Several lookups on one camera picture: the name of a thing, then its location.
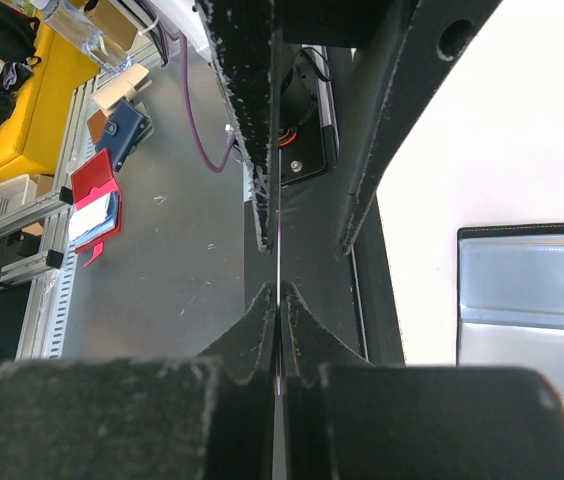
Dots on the dark grey credit card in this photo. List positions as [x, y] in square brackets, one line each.
[279, 462]

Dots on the navy blue card holder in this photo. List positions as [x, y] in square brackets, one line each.
[121, 132]

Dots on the red card holder wallet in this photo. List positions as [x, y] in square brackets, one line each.
[98, 206]

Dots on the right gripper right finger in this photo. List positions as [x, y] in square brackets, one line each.
[349, 419]

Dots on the brown card holder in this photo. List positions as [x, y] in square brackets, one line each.
[96, 124]

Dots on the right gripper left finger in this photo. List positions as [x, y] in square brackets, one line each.
[206, 417]

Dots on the black leather card holder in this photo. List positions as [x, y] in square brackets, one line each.
[510, 298]

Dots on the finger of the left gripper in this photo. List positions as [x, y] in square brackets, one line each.
[401, 52]
[242, 39]

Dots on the yellow box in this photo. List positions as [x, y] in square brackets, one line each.
[31, 139]

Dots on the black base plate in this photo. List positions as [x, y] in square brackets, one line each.
[347, 293]

